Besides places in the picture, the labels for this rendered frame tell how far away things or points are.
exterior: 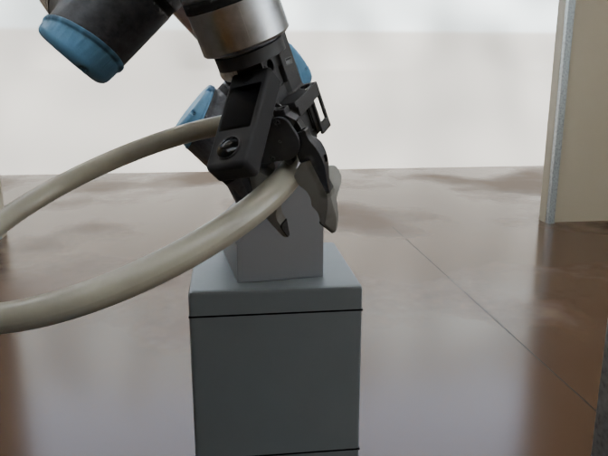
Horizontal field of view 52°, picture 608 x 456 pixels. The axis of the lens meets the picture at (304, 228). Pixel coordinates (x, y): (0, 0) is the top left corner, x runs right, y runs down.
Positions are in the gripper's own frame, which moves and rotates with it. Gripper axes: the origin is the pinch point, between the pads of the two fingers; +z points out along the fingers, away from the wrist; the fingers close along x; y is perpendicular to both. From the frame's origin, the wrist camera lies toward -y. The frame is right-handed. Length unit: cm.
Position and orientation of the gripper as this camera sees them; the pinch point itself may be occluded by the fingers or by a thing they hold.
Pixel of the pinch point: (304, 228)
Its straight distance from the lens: 69.2
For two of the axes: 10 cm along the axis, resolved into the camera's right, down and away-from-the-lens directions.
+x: -8.7, 0.8, 4.8
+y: 3.7, -5.3, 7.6
